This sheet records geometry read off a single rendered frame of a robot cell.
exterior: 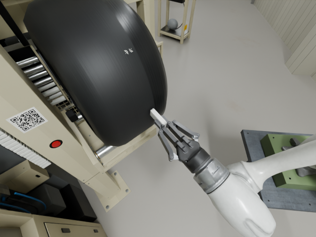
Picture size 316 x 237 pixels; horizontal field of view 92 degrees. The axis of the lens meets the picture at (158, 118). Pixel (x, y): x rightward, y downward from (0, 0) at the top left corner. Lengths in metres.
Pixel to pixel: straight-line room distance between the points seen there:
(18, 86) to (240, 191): 0.63
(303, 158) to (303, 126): 2.09
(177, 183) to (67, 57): 1.46
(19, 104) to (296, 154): 0.78
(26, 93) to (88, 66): 0.21
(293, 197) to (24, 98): 1.32
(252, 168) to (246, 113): 1.79
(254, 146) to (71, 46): 1.16
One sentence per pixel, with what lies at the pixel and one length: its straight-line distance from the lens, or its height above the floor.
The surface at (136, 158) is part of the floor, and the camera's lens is 1.75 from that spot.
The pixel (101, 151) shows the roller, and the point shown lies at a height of 0.92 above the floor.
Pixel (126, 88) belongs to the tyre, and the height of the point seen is 1.31.
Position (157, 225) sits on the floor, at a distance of 1.61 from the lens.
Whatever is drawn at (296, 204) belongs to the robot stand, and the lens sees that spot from 1.23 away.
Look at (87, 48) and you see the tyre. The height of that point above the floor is 1.41.
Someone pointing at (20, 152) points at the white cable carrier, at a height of 1.10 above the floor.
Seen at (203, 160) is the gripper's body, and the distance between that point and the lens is 0.45.
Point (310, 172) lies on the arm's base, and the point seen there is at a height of 0.76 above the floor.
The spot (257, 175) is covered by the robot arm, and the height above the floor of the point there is 1.11.
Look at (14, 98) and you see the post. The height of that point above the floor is 1.31.
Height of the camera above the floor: 1.61
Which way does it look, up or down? 54 degrees down
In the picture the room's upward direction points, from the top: straight up
